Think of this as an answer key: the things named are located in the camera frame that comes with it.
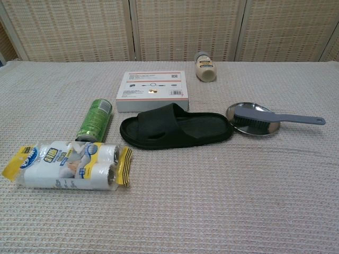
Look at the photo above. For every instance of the woven bamboo screen panel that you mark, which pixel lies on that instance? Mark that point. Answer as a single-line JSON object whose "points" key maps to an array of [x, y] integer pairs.
{"points": [[185, 26], [6, 42], [334, 51], [71, 29], [286, 26]]}

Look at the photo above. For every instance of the round stainless steel plate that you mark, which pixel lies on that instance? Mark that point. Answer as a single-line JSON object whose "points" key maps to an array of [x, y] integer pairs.
{"points": [[259, 131]]}

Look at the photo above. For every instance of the cream sauce squeeze bottle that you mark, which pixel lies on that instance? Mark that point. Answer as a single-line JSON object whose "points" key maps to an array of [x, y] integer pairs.
{"points": [[205, 71]]}

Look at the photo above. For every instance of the green drink can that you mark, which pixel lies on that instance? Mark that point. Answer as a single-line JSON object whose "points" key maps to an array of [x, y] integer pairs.
{"points": [[94, 119]]}

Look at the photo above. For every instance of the white box with orange stripes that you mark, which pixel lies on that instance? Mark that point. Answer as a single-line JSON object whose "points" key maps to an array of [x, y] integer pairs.
{"points": [[151, 90]]}

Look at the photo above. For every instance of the black rubber slipper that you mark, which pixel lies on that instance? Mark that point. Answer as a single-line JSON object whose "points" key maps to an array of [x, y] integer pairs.
{"points": [[185, 129]]}

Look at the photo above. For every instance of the beige woven tablecloth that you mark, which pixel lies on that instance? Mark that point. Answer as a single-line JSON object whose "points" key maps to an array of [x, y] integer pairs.
{"points": [[212, 198]]}

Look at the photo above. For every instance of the pack of white bag rolls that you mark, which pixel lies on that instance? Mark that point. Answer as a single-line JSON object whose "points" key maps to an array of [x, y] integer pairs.
{"points": [[66, 166]]}

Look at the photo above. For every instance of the grey-blue handled brush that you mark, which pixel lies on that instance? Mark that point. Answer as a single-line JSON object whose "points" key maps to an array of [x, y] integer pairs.
{"points": [[265, 116]]}

